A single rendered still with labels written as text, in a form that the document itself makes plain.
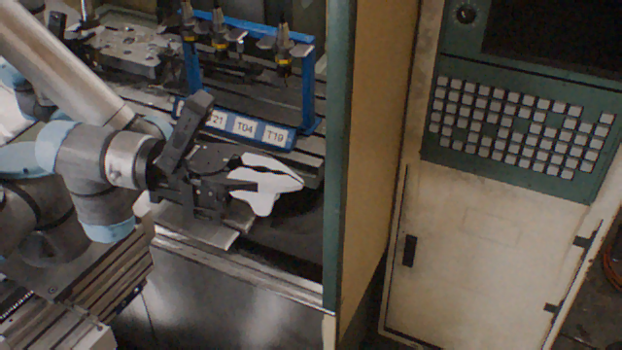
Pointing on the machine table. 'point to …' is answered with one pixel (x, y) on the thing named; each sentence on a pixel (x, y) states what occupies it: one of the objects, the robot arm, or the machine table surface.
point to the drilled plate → (153, 68)
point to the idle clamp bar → (230, 66)
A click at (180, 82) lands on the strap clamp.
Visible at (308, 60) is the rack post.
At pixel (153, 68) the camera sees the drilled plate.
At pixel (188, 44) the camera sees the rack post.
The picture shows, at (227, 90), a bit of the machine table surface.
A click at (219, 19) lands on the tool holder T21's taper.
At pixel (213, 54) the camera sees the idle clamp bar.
